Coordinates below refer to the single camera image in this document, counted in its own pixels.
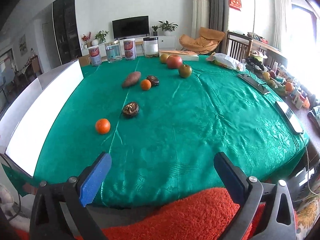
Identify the orange white flat box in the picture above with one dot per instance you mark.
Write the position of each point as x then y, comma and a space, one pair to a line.
184, 55

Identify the right red label can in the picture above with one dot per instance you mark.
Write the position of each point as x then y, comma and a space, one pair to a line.
129, 48

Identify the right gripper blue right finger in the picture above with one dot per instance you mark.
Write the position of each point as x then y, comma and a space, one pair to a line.
243, 190

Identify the orange tangerine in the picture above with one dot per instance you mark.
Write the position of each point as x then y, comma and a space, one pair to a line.
102, 126
145, 84

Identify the purple sweet potato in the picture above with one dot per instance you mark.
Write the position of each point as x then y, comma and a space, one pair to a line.
131, 79

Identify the red label can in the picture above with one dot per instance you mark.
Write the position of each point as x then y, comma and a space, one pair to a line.
94, 53
129, 48

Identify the orange lounge chair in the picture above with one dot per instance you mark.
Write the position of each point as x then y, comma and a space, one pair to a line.
206, 43

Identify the wooden chair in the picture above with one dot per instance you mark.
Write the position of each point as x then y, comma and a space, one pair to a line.
238, 45

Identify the black flat television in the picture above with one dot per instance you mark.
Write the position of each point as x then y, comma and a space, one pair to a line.
132, 26

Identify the far black remote tray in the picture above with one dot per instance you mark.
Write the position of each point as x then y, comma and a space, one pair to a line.
259, 87

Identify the left red label can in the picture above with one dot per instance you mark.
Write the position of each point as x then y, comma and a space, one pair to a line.
94, 53

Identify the orange fuzzy sweater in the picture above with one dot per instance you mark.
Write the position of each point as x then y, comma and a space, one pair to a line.
204, 215

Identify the white standing air conditioner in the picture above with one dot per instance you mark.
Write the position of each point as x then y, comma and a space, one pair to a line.
200, 16

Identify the white plastic snack bag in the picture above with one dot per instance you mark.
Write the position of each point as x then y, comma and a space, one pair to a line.
226, 61

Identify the dark brown mushroom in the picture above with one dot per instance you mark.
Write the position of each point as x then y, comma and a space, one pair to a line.
131, 110
153, 80

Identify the red wall hanging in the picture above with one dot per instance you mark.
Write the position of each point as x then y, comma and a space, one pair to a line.
235, 4

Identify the green brown apple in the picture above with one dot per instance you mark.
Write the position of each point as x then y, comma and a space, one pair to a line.
185, 71

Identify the fruit bowl on side table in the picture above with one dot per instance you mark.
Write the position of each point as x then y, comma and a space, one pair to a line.
281, 89

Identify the yellow green pear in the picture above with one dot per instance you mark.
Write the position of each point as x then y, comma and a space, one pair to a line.
163, 58

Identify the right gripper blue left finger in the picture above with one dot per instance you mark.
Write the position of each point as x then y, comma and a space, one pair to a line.
81, 190

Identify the white jar black lid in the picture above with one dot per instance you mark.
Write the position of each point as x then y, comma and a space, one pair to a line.
150, 45

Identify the large red apple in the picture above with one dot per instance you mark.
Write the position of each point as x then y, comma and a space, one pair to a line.
174, 61

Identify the red flower vase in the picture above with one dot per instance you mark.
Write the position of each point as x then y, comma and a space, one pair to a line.
86, 38

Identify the white tv cabinet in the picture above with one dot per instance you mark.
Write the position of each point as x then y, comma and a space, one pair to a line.
164, 43

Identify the white cardboard box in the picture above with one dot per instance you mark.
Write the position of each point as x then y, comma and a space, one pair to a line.
28, 120

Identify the green satin tablecloth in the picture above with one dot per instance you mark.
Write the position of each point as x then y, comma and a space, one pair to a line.
166, 152

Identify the clear glass jar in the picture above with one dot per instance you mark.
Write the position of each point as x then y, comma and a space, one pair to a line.
113, 52

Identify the dark display cabinet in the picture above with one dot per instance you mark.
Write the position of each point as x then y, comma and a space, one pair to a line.
65, 30

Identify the large green potted plant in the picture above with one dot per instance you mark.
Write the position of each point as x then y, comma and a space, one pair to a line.
167, 27

